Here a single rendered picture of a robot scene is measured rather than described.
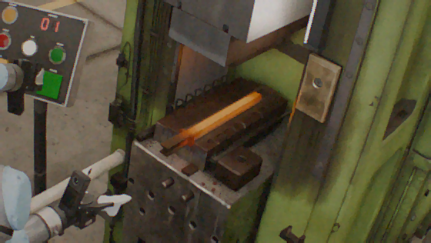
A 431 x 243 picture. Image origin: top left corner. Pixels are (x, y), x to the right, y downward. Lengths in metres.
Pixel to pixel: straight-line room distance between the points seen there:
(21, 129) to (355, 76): 2.24
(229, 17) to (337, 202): 0.61
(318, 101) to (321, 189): 0.28
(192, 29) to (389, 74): 0.54
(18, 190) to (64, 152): 2.15
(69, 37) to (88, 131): 1.56
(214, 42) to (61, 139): 1.88
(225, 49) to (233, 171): 0.36
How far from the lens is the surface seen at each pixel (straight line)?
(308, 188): 1.94
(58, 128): 3.58
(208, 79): 2.27
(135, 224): 2.21
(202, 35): 1.77
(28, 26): 2.13
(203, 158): 1.94
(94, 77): 4.02
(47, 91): 2.08
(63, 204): 1.66
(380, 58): 1.67
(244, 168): 1.90
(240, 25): 1.69
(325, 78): 1.74
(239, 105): 2.10
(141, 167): 2.05
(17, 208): 1.28
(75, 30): 2.07
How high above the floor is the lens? 2.15
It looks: 35 degrees down
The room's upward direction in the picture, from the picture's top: 11 degrees clockwise
